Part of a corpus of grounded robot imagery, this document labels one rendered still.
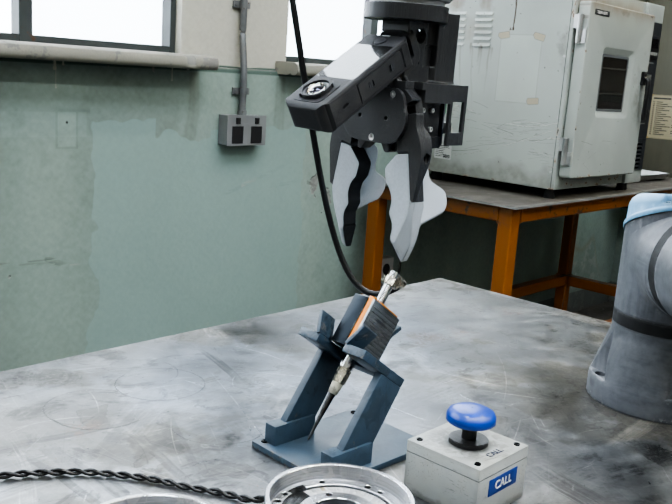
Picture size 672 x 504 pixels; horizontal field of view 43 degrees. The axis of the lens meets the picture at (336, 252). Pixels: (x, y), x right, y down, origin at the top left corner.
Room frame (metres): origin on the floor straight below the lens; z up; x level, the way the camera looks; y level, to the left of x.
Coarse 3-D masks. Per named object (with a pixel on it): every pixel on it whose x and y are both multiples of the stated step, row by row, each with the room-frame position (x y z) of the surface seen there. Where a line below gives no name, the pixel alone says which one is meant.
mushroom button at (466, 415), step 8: (448, 408) 0.64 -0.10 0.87; (456, 408) 0.64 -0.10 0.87; (464, 408) 0.64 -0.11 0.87; (472, 408) 0.64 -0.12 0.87; (480, 408) 0.64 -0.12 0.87; (488, 408) 0.64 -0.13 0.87; (448, 416) 0.63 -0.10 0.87; (456, 416) 0.63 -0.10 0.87; (464, 416) 0.62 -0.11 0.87; (472, 416) 0.62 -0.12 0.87; (480, 416) 0.63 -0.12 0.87; (488, 416) 0.63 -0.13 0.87; (456, 424) 0.62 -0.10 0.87; (464, 424) 0.62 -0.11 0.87; (472, 424) 0.62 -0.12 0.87; (480, 424) 0.62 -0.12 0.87; (488, 424) 0.62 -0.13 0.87; (464, 432) 0.64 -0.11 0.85; (472, 432) 0.63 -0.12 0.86; (472, 440) 0.63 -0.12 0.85
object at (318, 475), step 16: (320, 464) 0.59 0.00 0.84; (336, 464) 0.59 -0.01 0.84; (352, 464) 0.59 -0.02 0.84; (272, 480) 0.56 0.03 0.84; (288, 480) 0.57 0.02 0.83; (304, 480) 0.58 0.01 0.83; (320, 480) 0.59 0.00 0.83; (336, 480) 0.59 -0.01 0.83; (352, 480) 0.59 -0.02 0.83; (368, 480) 0.59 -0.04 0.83; (384, 480) 0.58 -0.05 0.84; (272, 496) 0.55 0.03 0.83; (320, 496) 0.56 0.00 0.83; (336, 496) 0.56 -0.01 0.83; (352, 496) 0.57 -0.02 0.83; (384, 496) 0.57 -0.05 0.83; (400, 496) 0.56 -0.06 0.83
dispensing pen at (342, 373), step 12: (384, 276) 0.74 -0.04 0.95; (396, 276) 0.74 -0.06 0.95; (384, 288) 0.73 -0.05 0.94; (396, 288) 0.74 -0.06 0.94; (360, 300) 0.72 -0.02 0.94; (384, 300) 0.73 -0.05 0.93; (348, 312) 0.72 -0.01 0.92; (360, 312) 0.71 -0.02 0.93; (348, 324) 0.71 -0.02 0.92; (336, 336) 0.71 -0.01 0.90; (348, 336) 0.70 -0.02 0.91; (348, 360) 0.70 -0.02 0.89; (336, 372) 0.70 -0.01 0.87; (348, 372) 0.70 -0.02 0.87; (336, 384) 0.69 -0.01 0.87; (324, 408) 0.69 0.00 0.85; (312, 432) 0.68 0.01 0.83
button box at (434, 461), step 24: (432, 432) 0.65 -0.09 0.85; (456, 432) 0.65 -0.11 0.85; (480, 432) 0.66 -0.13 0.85; (408, 456) 0.64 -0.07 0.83; (432, 456) 0.62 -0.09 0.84; (456, 456) 0.61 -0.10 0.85; (480, 456) 0.61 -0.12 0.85; (504, 456) 0.62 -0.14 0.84; (408, 480) 0.63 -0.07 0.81; (432, 480) 0.62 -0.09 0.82; (456, 480) 0.60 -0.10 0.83; (480, 480) 0.59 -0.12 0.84; (504, 480) 0.62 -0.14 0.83
